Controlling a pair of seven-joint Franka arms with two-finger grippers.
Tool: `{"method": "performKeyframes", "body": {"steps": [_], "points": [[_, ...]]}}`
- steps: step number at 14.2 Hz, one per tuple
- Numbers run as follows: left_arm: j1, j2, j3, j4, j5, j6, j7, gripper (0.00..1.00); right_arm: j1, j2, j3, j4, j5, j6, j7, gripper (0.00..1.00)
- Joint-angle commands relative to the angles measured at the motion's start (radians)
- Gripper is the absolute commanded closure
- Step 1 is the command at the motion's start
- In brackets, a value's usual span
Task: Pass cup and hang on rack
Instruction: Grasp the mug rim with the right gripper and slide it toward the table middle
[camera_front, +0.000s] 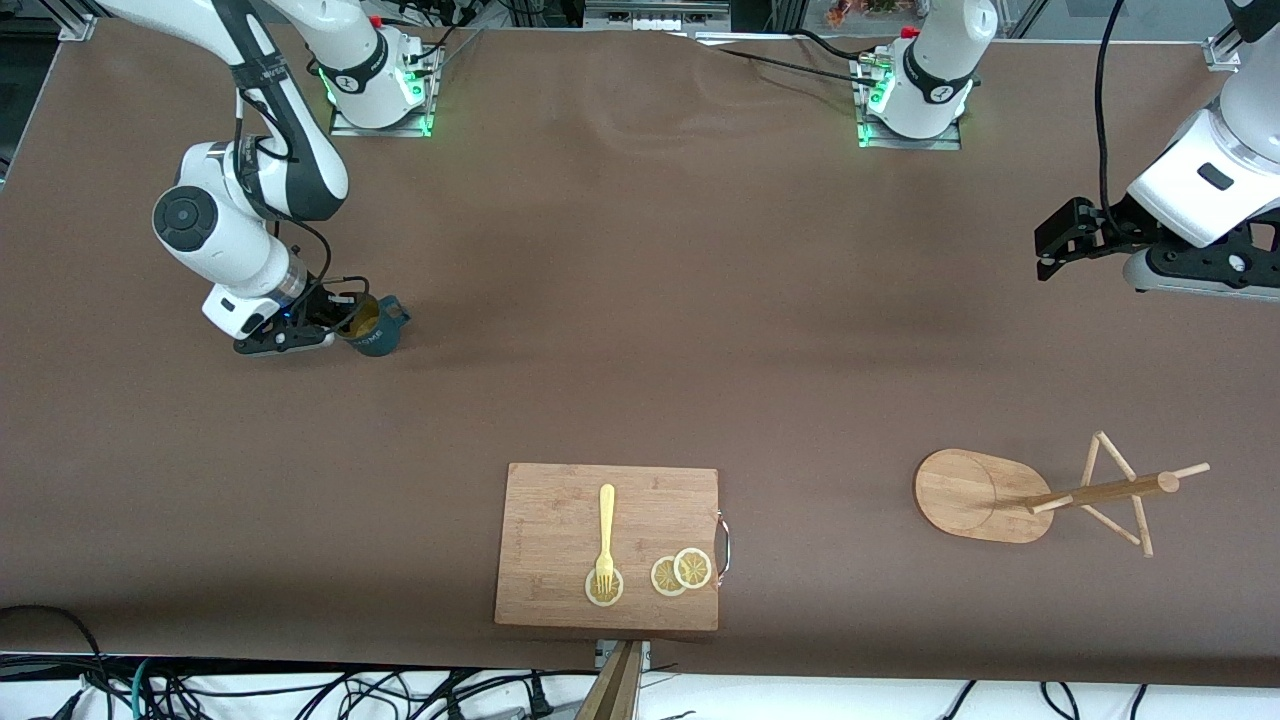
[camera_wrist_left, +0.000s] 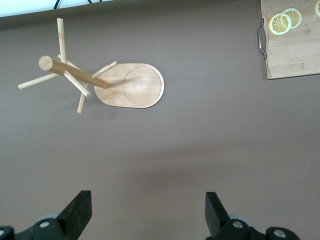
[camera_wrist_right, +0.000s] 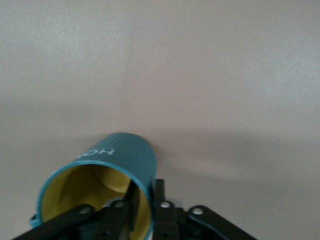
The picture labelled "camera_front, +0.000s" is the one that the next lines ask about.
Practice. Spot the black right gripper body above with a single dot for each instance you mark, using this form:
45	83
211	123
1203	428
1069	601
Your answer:
318	303

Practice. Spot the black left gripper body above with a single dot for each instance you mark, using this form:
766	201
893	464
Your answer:
1116	226

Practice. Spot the teal mug with yellow inside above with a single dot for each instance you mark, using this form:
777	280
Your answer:
385	338

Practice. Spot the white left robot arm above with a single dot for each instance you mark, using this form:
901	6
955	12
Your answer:
1200	180

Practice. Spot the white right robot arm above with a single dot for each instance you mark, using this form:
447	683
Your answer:
220	230

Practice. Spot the wooden mug rack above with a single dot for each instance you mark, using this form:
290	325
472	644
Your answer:
975	495

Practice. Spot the orange plastic items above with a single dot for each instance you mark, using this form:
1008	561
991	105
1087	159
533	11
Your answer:
860	10

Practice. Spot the bamboo cutting board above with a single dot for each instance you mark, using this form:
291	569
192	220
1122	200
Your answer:
560	540

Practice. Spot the yellow plastic fork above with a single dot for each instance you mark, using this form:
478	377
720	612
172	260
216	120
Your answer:
606	520

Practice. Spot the lemon slice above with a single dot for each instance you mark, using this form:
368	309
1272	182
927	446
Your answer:
663	578
693	568
592	596

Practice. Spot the white power strip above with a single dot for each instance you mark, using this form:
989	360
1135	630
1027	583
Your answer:
655	15

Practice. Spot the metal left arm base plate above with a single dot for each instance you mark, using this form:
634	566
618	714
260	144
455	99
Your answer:
950	140

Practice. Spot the aluminium corner bracket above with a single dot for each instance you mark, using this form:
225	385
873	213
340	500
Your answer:
1218	54
78	27

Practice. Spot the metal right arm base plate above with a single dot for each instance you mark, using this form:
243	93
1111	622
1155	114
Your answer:
425	110

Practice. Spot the metal clamp bracket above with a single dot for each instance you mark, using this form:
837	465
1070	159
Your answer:
603	652

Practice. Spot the wooden post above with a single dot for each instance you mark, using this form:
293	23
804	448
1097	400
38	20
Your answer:
615	692

